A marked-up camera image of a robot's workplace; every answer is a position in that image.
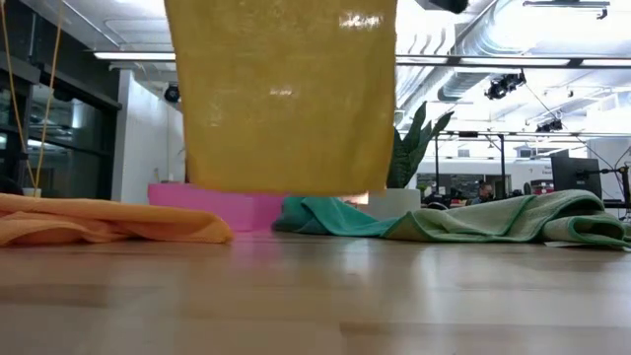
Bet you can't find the yellow microfiber towel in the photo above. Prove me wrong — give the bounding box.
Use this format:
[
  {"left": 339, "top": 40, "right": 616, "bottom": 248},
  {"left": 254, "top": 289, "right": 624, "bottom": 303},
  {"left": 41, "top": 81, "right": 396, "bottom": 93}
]
[{"left": 164, "top": 0, "right": 398, "bottom": 197}]

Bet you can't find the pink plastic bin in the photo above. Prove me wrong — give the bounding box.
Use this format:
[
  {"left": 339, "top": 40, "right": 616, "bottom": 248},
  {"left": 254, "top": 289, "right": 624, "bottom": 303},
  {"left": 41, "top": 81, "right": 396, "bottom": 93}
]
[{"left": 147, "top": 182, "right": 287, "bottom": 233}]

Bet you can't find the black computer monitor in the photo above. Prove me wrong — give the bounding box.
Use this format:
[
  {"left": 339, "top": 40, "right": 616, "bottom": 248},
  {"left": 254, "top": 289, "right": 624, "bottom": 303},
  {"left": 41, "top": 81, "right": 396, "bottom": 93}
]
[{"left": 550, "top": 156, "right": 603, "bottom": 201}]

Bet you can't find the person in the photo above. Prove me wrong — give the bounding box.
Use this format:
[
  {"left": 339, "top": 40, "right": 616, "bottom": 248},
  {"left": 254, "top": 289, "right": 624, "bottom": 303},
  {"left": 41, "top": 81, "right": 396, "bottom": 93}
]
[{"left": 467, "top": 180, "right": 497, "bottom": 206}]

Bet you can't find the orange microfiber towel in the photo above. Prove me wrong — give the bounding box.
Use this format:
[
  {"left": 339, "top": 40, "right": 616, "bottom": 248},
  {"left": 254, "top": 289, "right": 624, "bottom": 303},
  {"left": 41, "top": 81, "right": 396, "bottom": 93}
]
[{"left": 0, "top": 191, "right": 236, "bottom": 248}]

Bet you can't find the light green microfiber towel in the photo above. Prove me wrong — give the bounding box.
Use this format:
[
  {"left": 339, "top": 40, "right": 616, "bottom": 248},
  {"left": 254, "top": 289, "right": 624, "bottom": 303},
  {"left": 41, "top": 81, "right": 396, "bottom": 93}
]
[{"left": 384, "top": 189, "right": 631, "bottom": 250}]

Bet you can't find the snake plant in white pot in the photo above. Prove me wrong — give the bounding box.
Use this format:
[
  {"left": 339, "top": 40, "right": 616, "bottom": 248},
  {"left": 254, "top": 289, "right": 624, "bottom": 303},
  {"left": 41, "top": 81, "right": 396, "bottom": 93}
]
[{"left": 367, "top": 101, "right": 455, "bottom": 221}]

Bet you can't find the teal microfiber towel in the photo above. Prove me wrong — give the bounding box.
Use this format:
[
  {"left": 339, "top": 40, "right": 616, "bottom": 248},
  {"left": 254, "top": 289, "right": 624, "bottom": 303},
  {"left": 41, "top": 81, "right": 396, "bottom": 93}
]
[{"left": 271, "top": 195, "right": 400, "bottom": 238}]

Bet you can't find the black ceiling camera cluster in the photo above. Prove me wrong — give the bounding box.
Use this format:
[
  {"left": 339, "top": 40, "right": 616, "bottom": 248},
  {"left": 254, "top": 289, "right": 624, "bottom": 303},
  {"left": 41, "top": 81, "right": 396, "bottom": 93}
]
[
  {"left": 484, "top": 71, "right": 527, "bottom": 102},
  {"left": 535, "top": 117, "right": 564, "bottom": 133}
]

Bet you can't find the overhead light bar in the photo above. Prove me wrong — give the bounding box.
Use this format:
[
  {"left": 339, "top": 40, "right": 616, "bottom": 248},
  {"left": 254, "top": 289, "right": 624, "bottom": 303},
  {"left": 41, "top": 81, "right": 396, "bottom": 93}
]
[{"left": 93, "top": 50, "right": 631, "bottom": 69}]

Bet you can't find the black workstation frame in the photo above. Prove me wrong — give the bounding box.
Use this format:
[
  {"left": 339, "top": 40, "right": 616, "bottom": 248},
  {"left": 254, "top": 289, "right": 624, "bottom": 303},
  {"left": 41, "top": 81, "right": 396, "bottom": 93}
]
[{"left": 433, "top": 130, "right": 509, "bottom": 198}]

